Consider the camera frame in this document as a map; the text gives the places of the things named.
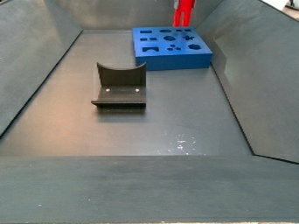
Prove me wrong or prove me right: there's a black curved stand fixture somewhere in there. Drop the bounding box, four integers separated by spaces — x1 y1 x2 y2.
90 64 145 107

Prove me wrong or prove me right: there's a blue foam shape fixture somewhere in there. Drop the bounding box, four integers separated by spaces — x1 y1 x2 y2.
132 26 212 71

